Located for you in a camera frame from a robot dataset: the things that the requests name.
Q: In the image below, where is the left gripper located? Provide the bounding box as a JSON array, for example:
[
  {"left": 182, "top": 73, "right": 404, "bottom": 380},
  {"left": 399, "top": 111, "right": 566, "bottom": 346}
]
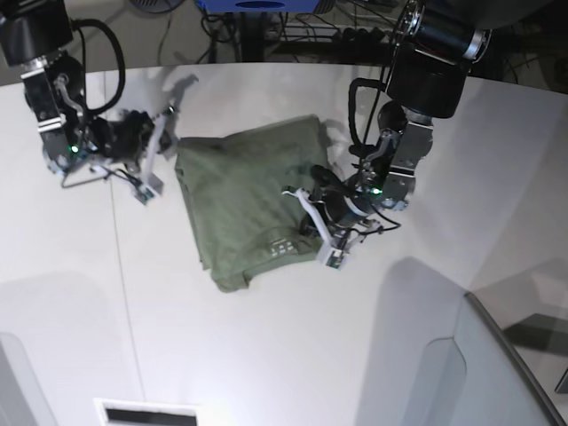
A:
[{"left": 281, "top": 177, "right": 402, "bottom": 251}]

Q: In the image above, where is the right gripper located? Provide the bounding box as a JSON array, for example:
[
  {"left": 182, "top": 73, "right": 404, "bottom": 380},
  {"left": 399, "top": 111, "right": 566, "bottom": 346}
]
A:
[{"left": 87, "top": 105, "right": 179, "bottom": 186}]

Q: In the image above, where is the green t-shirt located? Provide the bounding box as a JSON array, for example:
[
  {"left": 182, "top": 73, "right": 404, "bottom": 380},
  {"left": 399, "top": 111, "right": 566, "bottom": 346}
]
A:
[{"left": 175, "top": 115, "right": 329, "bottom": 293}]

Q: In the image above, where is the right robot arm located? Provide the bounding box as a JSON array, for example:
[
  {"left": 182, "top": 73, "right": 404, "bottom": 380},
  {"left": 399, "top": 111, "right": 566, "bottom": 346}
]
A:
[{"left": 1, "top": 1, "right": 176, "bottom": 200}]

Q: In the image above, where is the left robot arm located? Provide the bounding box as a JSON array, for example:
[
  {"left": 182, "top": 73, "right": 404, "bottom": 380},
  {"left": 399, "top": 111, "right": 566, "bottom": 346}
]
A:
[{"left": 296, "top": 1, "right": 492, "bottom": 251}]

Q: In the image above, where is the blue box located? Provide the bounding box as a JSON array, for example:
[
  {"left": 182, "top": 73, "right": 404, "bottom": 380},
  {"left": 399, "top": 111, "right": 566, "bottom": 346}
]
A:
[{"left": 197, "top": 0, "right": 320, "bottom": 13}]

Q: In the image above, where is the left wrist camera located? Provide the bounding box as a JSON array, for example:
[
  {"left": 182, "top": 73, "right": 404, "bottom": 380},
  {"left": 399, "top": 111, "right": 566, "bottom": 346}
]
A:
[{"left": 317, "top": 244, "right": 348, "bottom": 271}]

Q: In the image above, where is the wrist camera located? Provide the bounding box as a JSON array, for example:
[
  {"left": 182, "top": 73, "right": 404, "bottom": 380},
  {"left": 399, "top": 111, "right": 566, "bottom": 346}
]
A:
[
  {"left": 317, "top": 244, "right": 348, "bottom": 271},
  {"left": 132, "top": 174, "right": 163, "bottom": 205}
]

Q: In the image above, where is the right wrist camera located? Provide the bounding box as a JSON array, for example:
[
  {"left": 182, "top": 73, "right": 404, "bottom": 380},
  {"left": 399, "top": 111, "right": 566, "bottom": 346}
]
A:
[{"left": 132, "top": 174, "right": 163, "bottom": 205}]

